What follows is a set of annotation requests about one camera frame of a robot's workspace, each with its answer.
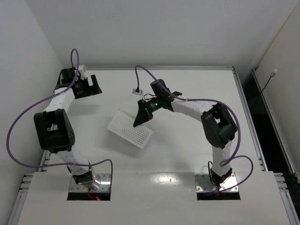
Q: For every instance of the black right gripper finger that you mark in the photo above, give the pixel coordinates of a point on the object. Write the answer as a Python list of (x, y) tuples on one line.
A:
[(148, 115), (142, 114)]

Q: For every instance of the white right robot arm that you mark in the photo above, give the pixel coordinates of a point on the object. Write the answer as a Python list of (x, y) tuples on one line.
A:
[(218, 125)]

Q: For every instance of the white perforated plastic basket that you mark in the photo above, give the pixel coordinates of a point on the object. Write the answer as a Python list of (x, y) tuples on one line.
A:
[(122, 125)]

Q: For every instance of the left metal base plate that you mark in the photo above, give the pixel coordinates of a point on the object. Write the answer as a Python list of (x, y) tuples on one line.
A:
[(100, 184)]

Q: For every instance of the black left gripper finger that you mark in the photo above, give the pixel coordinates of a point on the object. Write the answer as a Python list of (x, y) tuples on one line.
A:
[(95, 86), (86, 92)]

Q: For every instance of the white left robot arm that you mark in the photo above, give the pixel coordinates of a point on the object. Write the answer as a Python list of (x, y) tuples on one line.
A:
[(54, 129)]

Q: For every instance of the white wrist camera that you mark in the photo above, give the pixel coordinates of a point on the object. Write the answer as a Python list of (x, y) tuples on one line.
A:
[(81, 71), (137, 91)]

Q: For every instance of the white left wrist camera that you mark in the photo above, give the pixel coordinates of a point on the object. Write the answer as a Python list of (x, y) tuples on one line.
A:
[(81, 71)]

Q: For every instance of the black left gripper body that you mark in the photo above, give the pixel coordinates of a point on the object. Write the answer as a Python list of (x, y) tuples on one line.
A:
[(84, 88)]

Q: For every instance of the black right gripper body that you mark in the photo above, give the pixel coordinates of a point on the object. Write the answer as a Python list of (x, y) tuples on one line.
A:
[(146, 109)]

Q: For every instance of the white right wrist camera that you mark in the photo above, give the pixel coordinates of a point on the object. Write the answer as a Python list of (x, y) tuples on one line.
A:
[(137, 91)]

